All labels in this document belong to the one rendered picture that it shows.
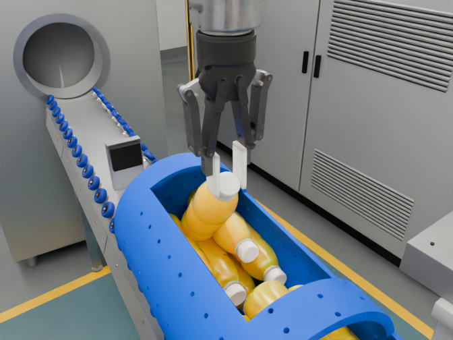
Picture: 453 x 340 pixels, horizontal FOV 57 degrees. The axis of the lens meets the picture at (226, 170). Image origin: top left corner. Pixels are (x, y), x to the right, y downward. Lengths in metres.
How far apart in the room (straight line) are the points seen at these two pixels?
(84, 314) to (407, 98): 1.82
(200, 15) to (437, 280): 0.68
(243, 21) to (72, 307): 1.94
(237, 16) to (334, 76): 1.82
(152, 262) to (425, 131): 1.58
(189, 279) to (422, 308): 1.83
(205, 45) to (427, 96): 1.58
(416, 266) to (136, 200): 0.58
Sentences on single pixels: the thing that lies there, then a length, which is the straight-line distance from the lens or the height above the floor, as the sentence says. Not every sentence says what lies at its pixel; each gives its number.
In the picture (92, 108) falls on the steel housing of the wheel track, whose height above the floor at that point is 0.93.
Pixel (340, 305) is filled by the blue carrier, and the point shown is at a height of 1.23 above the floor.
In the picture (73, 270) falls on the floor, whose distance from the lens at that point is 2.46.
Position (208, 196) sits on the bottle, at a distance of 0.64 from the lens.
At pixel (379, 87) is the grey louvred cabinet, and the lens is 2.13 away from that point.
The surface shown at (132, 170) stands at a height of 0.98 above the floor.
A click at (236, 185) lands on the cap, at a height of 1.30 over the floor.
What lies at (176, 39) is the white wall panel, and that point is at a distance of 5.71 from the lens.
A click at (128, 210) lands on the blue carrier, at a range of 0.80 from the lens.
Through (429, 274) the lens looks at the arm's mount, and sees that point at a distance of 0.94.
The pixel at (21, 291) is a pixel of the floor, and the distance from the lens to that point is 2.45.
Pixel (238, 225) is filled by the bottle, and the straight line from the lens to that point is 0.79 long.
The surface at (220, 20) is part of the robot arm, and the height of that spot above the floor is 1.54.
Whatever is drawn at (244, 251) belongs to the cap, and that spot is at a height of 1.13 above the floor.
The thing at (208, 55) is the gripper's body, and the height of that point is 1.50.
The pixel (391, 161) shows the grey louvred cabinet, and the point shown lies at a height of 0.61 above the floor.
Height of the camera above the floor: 1.64
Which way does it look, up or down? 32 degrees down
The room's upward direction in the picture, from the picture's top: straight up
